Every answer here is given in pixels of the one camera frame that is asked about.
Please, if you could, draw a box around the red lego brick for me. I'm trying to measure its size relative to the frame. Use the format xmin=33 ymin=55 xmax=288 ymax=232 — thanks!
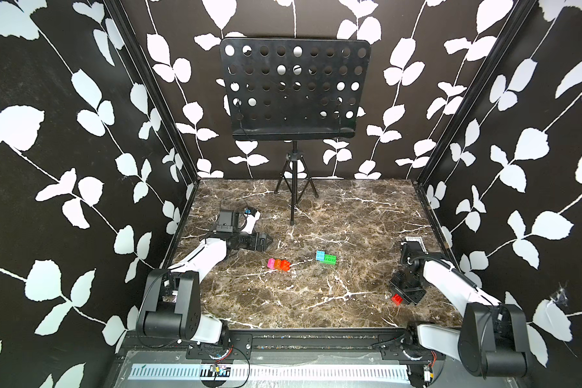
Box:
xmin=391 ymin=294 xmax=404 ymax=306
xmin=280 ymin=260 xmax=290 ymax=272

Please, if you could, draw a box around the green lego brick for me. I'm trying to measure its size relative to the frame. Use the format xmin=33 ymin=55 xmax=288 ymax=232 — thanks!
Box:
xmin=323 ymin=255 xmax=336 ymax=265

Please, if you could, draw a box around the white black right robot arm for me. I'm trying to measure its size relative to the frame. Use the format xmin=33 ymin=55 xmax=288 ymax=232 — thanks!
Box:
xmin=390 ymin=238 xmax=530 ymax=378

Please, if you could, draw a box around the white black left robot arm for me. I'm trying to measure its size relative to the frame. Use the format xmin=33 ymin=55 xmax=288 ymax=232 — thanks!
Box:
xmin=136 ymin=232 xmax=273 ymax=344

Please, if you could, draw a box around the white perforated strip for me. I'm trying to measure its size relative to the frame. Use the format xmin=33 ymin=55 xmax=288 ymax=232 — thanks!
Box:
xmin=127 ymin=364 xmax=409 ymax=384

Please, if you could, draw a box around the black music stand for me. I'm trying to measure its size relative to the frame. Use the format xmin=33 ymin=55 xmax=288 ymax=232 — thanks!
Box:
xmin=220 ymin=37 xmax=371 ymax=207

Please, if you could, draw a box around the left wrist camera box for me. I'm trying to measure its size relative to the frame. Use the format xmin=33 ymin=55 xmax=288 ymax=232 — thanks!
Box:
xmin=215 ymin=210 xmax=239 ymax=234

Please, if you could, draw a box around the black front mounting rail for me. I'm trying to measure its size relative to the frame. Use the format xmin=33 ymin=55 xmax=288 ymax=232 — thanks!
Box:
xmin=186 ymin=329 xmax=510 ymax=362

